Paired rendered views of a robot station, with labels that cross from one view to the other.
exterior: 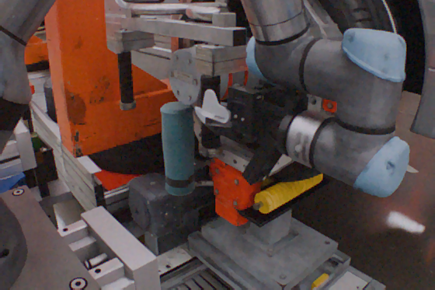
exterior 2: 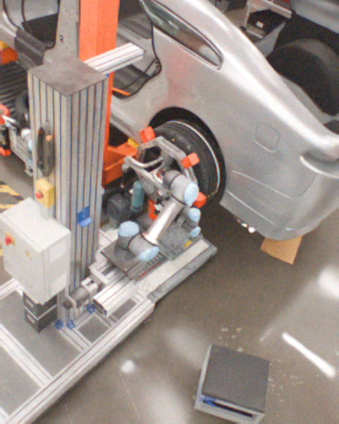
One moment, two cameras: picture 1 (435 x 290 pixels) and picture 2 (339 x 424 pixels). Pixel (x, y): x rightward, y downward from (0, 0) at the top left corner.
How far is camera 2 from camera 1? 2.77 m
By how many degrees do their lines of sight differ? 24
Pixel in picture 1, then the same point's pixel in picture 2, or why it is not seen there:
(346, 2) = (200, 173)
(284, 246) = (174, 228)
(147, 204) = (118, 211)
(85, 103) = not seen: hidden behind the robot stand
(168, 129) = (137, 193)
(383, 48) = (194, 216)
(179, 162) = (139, 201)
